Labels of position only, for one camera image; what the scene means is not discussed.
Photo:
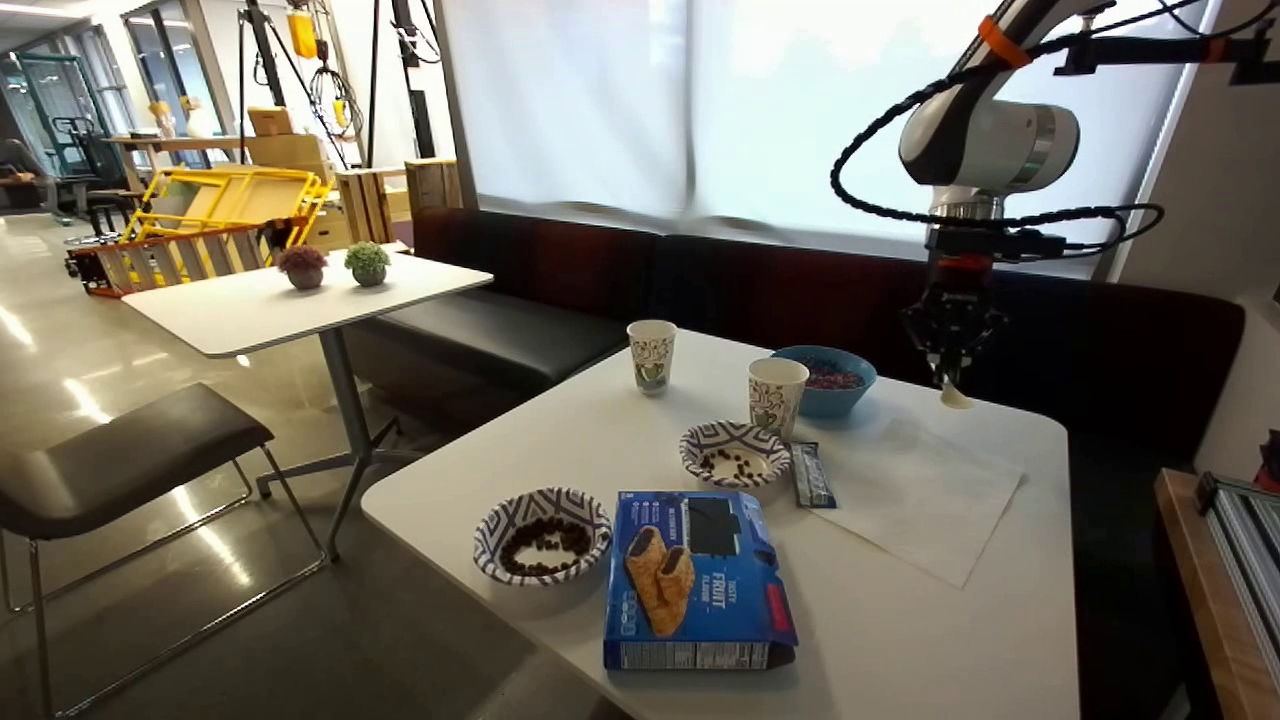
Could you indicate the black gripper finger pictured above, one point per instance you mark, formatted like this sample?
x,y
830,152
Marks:
x,y
932,357
972,355

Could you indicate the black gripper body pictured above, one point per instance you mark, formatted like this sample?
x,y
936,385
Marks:
x,y
958,315

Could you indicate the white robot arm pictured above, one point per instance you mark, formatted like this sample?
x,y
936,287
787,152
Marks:
x,y
972,149

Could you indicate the blue bowl of candies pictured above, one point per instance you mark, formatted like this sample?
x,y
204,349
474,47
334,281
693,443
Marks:
x,y
839,382

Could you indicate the paper cup near bowl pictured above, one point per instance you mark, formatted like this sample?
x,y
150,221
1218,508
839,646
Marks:
x,y
773,395

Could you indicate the patterned paper plate near cup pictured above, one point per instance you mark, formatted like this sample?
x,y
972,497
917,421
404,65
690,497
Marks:
x,y
735,455

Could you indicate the far paper cup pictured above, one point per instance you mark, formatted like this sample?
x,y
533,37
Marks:
x,y
651,347

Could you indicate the translucent white table mat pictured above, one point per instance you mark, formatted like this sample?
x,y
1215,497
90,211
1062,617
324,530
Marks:
x,y
917,487

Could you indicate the black bench seat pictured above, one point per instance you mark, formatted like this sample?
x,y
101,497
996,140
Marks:
x,y
1132,375

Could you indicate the white window curtain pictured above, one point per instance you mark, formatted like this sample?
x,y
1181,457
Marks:
x,y
714,117

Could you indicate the blue snack box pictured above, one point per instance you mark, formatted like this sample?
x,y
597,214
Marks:
x,y
693,585

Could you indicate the wooden shelf edge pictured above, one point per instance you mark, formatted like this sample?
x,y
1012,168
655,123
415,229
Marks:
x,y
1221,646

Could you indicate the patterned paper plate far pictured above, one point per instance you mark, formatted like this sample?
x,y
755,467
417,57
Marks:
x,y
541,539

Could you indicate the green potted plant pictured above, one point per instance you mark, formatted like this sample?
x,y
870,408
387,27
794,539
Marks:
x,y
371,264

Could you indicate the yellow cart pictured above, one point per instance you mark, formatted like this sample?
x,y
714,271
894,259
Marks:
x,y
196,225

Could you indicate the grey metal chair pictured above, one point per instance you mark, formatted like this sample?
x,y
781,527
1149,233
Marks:
x,y
114,468

